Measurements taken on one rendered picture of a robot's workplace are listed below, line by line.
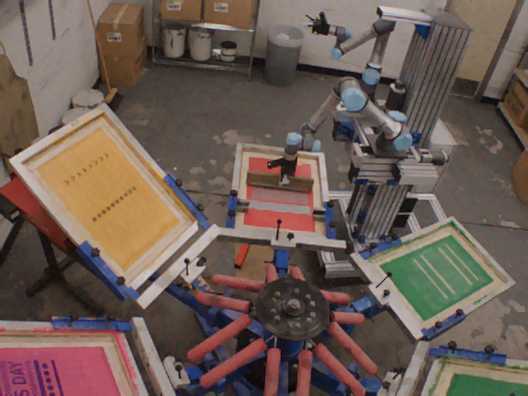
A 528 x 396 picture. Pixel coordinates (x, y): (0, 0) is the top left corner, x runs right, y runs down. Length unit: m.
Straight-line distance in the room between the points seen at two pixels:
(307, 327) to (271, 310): 0.16
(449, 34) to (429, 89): 0.37
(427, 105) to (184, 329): 2.19
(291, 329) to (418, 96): 1.72
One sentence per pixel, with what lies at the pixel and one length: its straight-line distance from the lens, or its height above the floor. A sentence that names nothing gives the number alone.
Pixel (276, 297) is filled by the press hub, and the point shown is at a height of 1.31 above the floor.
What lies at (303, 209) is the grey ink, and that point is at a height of 0.96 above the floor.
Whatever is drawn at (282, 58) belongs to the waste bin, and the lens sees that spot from 5.58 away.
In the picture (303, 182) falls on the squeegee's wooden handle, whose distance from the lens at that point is 2.78.
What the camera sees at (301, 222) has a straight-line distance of 2.65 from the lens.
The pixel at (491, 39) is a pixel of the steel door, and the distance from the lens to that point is 6.70.
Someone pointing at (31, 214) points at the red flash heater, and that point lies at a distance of 2.51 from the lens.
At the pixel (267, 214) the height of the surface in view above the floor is 0.95.
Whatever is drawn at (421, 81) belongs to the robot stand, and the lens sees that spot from 2.89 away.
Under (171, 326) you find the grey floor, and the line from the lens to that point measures 3.28.
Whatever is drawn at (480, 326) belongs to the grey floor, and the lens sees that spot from 3.94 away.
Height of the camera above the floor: 2.83
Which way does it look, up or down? 43 degrees down
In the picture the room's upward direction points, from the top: 11 degrees clockwise
